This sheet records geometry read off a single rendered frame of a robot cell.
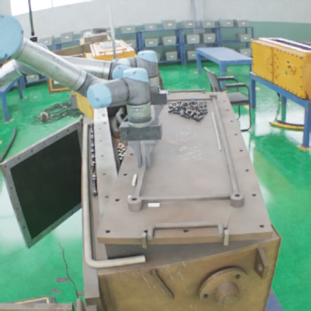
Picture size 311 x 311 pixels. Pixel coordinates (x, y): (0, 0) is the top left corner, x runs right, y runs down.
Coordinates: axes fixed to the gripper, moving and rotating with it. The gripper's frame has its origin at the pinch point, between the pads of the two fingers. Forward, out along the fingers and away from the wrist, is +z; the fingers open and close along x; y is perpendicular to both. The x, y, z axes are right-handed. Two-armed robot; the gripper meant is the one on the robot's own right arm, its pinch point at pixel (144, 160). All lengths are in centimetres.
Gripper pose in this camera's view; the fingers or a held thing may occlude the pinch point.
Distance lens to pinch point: 121.7
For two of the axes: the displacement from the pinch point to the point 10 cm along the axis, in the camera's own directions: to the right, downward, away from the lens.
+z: 0.9, 8.9, 4.4
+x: 9.9, -0.3, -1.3
